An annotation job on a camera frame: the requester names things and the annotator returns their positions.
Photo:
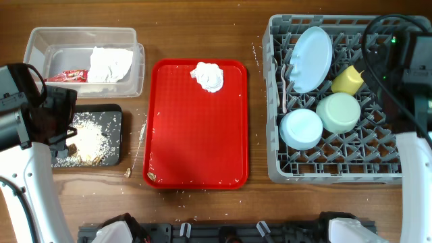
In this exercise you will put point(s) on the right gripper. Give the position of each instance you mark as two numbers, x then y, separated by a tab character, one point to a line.
376	63

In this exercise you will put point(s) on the yellow plastic cup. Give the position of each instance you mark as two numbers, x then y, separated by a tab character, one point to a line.
349	81

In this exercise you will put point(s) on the green bowl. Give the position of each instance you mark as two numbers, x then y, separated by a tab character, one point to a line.
339	112

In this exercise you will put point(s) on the large light blue plate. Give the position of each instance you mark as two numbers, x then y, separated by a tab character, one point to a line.
311	60

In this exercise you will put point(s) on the small light blue saucer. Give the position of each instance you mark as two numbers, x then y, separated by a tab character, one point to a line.
301	129

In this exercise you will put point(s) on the white plastic fork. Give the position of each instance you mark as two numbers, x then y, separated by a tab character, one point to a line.
284	102

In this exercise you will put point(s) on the white tissue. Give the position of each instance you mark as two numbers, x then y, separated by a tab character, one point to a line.
209	76

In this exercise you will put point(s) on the white paper napkin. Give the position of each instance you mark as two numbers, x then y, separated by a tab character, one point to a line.
109	65

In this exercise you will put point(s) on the brown food scraps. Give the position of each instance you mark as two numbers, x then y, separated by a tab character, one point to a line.
84	145

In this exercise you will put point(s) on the red snack wrapper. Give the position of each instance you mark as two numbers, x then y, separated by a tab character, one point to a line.
70	76

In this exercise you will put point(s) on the white plastic spoon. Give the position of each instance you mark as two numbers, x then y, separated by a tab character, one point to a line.
275	65

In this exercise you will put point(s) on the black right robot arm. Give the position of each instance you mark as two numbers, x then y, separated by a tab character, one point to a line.
414	150

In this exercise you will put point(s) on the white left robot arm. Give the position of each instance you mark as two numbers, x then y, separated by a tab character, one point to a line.
35	124

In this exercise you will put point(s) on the grey dishwasher rack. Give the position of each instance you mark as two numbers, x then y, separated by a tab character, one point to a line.
366	154

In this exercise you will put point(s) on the clear plastic waste bin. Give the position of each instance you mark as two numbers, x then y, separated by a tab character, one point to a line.
53	50

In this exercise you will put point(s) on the black food waste tray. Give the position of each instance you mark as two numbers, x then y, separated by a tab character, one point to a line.
98	135

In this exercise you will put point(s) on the red serving tray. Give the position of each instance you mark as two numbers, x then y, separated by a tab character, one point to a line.
196	139

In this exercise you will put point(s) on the spilled rice line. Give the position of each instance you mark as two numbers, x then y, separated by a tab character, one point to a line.
140	141

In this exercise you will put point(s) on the peanut shell on tray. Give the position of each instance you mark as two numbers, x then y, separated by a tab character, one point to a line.
151	176

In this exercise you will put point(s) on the peanut shell on table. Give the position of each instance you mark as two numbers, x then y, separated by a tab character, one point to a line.
128	173

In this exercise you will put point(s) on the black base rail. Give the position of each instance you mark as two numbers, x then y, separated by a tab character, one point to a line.
247	233

